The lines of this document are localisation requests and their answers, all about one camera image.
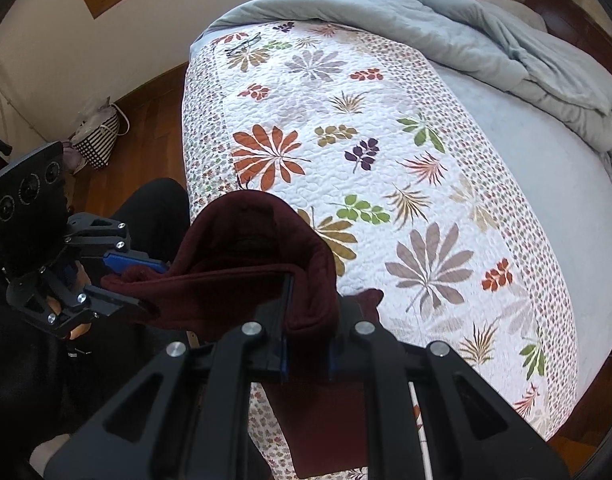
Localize striped tote bag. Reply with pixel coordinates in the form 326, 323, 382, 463
72, 104, 130, 171

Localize person's leg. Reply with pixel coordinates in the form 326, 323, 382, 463
0, 178, 207, 461

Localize maroon pants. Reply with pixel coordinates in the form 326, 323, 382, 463
100, 190, 385, 479

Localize person's left hand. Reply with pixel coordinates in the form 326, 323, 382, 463
45, 296, 93, 342

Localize eyeglasses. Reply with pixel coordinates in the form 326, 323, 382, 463
224, 32, 262, 58

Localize bed with blue sheet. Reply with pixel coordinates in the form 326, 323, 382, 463
428, 67, 612, 411

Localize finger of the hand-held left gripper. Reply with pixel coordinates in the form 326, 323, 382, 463
66, 211, 170, 276
6, 269, 153, 340

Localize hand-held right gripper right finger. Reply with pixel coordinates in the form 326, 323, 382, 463
328, 296, 570, 480

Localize floral quilted bedspread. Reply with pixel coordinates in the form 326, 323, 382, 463
178, 20, 580, 480

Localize dark wooden headboard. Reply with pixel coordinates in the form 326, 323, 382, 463
525, 0, 612, 57

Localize light blue comforter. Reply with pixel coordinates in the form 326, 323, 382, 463
201, 0, 612, 155

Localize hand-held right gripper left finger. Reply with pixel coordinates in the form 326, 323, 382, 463
46, 273, 294, 480

